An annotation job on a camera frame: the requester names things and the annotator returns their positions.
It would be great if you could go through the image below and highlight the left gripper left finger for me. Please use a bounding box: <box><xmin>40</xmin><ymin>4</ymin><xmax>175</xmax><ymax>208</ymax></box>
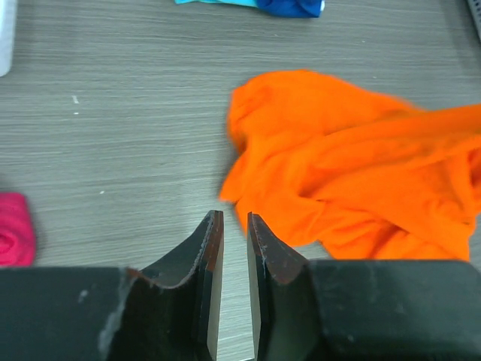
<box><xmin>1</xmin><ymin>211</ymin><xmax>224</xmax><ymax>360</ymax></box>

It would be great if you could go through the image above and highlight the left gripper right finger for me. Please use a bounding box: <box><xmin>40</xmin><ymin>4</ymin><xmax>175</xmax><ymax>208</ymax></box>
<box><xmin>247</xmin><ymin>214</ymin><xmax>480</xmax><ymax>360</ymax></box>

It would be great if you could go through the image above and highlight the orange t-shirt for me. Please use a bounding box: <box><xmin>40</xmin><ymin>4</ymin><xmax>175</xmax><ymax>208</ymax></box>
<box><xmin>219</xmin><ymin>70</ymin><xmax>480</xmax><ymax>260</ymax></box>

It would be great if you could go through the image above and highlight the pink cloth on table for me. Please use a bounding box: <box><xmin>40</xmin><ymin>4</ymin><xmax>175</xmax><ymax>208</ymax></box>
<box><xmin>1</xmin><ymin>193</ymin><xmax>37</xmax><ymax>267</ymax></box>

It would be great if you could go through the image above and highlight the folded blue t-shirt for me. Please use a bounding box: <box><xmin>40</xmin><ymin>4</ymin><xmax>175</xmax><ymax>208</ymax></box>
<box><xmin>256</xmin><ymin>0</ymin><xmax>325</xmax><ymax>18</ymax></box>

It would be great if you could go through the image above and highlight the folded teal t-shirt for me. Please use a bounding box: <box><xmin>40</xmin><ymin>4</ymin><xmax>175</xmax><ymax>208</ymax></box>
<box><xmin>174</xmin><ymin>0</ymin><xmax>258</xmax><ymax>8</ymax></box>

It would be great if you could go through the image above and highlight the white perforated plastic basket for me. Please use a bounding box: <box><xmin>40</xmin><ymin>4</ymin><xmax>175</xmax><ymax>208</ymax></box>
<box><xmin>0</xmin><ymin>0</ymin><xmax>18</xmax><ymax>77</ymax></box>

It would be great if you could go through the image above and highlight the white plastic bin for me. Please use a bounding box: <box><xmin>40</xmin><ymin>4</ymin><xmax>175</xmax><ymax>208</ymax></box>
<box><xmin>466</xmin><ymin>0</ymin><xmax>481</xmax><ymax>39</ymax></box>

